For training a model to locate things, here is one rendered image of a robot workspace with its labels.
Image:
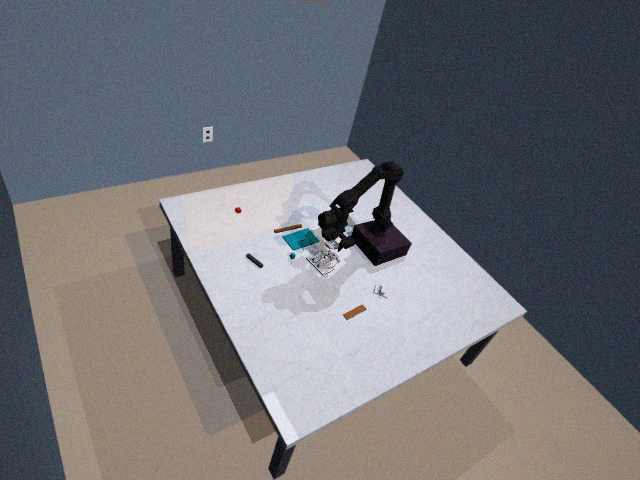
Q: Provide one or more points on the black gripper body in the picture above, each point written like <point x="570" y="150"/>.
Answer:
<point x="346" y="242"/>

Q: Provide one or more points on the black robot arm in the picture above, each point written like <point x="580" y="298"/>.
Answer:
<point x="347" y="200"/>

